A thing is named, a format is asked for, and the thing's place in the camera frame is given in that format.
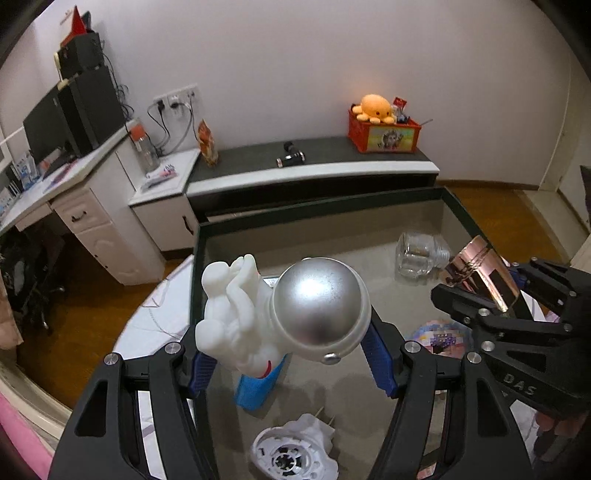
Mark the person's right hand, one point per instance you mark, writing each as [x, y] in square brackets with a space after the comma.
[549, 427]

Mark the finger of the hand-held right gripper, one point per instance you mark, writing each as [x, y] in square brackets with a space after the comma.
[554, 286]
[461, 307]

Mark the red snack packets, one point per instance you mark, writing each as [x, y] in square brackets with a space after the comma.
[400, 110]

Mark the orange snack bag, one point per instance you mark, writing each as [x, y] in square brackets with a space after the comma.
[208, 143]

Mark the white desk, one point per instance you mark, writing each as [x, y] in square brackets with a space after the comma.
[92, 221]

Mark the small black box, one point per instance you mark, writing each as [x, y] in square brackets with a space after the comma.
[81, 53]

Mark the rose gold metallic box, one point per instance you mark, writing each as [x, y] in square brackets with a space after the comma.
[485, 267]

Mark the pink jacket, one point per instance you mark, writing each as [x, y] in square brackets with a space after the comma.
[9, 318]

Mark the pink cloth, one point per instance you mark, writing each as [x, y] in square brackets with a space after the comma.
[18, 438]

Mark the clear glass jar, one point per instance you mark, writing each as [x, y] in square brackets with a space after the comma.
[420, 258]

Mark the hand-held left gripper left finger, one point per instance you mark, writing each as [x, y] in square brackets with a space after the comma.
[203, 374]

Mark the large black box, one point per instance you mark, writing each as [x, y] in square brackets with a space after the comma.
[92, 110]

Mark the orange octopus plush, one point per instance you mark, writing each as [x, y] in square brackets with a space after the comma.
[374, 108]

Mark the white side cabinet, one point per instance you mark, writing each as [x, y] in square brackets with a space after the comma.
[157, 217]

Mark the black-topped low cabinet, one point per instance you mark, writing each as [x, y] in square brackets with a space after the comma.
[323, 152]

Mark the row of small boxes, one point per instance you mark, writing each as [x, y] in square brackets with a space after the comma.
[18, 180]

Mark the red storage basket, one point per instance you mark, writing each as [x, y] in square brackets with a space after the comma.
[383, 136]

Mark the black office chair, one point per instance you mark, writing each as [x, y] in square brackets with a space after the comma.
[32, 277]

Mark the white round plastic base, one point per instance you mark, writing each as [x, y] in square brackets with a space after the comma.
[314, 434]

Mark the white door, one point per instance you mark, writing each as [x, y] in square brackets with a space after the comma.
[568, 175]

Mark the white astronaut figure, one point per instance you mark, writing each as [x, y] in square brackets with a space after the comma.
[318, 304]

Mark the bottle with orange cap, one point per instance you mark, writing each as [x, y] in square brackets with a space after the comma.
[145, 150]

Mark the red triangular bag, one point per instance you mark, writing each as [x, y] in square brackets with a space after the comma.
[77, 23]

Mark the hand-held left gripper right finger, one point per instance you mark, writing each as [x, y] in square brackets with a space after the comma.
[381, 364]

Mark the black monitor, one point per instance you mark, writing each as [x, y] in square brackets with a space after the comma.
[46, 129]

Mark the papers and pens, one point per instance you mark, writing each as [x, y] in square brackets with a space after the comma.
[159, 175]

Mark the black small dumbbell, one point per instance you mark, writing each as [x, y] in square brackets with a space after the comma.
[291, 160]

